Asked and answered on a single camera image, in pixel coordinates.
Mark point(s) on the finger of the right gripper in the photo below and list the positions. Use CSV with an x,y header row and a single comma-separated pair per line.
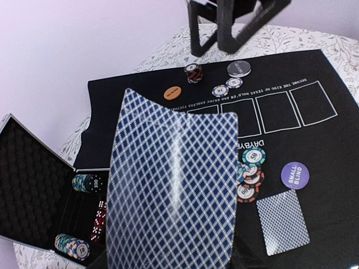
x,y
202,17
231,44

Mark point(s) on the black round dealer button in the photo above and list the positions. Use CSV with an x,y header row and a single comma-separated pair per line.
x,y
238,69

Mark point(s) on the red black chip stack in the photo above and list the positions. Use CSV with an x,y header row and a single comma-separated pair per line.
x,y
194,73

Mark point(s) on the blue ten chip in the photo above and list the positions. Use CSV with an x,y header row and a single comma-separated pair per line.
x,y
234,83
220,91

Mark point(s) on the orange big blind button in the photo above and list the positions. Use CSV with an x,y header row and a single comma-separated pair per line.
x,y
172,93

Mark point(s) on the chip pile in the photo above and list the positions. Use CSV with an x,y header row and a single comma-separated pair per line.
x,y
250,174

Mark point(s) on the purple small blind button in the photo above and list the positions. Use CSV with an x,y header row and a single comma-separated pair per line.
x,y
295,175

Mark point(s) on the blue playing card deck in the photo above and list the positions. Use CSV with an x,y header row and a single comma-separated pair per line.
x,y
171,198

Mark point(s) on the green poker chip stack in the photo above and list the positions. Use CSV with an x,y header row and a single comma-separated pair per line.
x,y
88,183

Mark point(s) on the black poker play mat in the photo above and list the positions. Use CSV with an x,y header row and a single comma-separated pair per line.
x,y
295,107

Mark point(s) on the dice row in case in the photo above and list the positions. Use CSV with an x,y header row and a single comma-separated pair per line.
x,y
99,222

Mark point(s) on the aluminium poker chip case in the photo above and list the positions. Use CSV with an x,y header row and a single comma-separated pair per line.
x,y
38,201

